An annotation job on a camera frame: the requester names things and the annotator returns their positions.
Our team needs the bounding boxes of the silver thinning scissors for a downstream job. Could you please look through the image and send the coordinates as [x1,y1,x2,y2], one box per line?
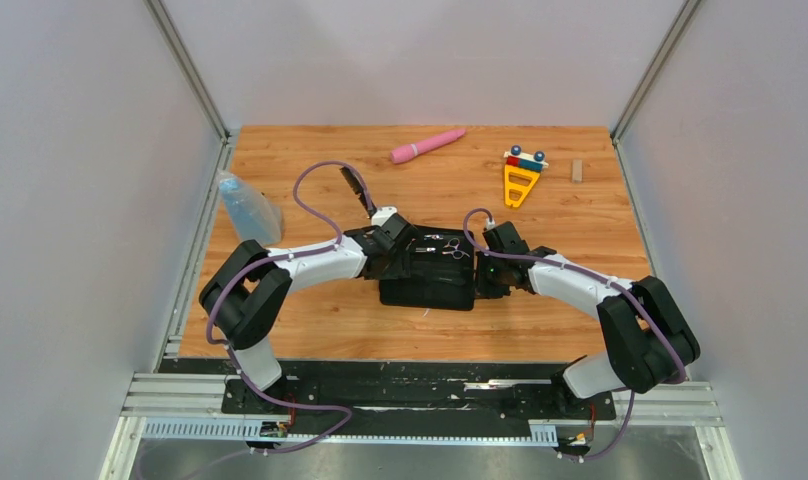
[441,238,470,260]

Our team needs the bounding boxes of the black zip tool case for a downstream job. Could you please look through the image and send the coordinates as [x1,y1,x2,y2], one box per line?
[379,225,475,311]

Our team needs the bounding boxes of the black barber comb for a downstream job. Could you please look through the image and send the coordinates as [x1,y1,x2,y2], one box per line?
[339,166,377,218]

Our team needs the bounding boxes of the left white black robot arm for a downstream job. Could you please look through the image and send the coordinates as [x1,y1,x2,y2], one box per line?
[198,207,418,413]

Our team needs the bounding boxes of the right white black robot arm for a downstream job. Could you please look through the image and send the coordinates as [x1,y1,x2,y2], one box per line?
[476,222,701,418]

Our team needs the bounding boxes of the pink cylindrical wand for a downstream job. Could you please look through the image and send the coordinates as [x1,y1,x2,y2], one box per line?
[389,128,466,164]

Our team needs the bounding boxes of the colourful toy block bar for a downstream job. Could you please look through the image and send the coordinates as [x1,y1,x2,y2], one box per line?
[503,145,549,173]

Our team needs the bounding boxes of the small wooden block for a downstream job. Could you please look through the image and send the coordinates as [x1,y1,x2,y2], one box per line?
[571,159,583,184]

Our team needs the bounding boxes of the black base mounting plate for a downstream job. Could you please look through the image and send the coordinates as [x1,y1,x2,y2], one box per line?
[219,359,619,439]

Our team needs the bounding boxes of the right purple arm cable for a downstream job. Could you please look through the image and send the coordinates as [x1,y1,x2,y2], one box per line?
[462,207,689,463]

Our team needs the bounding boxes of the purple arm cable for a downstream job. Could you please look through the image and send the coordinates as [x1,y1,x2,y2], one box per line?
[205,160,379,480]
[462,207,689,463]

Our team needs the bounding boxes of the yellow triangular toy frame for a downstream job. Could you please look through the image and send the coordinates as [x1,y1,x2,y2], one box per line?
[503,164,541,209]

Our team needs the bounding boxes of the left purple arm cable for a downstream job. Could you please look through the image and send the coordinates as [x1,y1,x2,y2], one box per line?
[205,160,379,480]

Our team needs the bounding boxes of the aluminium front rail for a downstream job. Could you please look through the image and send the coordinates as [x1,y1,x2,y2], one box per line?
[101,373,741,479]

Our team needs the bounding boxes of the left aluminium corner post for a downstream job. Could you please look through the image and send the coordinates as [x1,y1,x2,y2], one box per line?
[144,0,235,144]

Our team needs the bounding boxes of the aluminium corner post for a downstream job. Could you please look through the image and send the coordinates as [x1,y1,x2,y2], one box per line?
[610,0,704,145]
[144,0,235,144]

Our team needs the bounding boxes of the right aluminium corner post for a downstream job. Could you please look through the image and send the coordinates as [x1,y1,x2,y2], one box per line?
[610,0,704,145]

